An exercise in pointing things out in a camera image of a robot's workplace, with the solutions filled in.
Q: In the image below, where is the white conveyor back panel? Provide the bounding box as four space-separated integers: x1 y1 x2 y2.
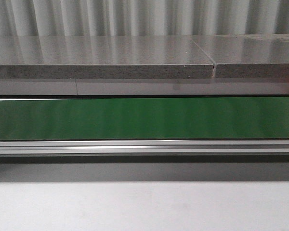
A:
0 78 289 96

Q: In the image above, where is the grey stone slab right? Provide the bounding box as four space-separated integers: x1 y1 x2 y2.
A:
193 34 289 79

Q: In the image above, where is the grey stone slab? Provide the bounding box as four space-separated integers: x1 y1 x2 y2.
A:
0 36 214 79
193 34 289 79

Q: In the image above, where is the green conveyor belt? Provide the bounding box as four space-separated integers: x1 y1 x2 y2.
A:
0 97 289 141

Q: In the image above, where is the grey stone slab left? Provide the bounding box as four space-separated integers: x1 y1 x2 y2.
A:
0 36 214 79

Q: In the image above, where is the white corrugated curtain backdrop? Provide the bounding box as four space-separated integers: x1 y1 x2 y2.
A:
0 0 289 36

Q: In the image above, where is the aluminium conveyor front rail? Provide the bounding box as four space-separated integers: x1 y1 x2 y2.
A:
0 139 289 157

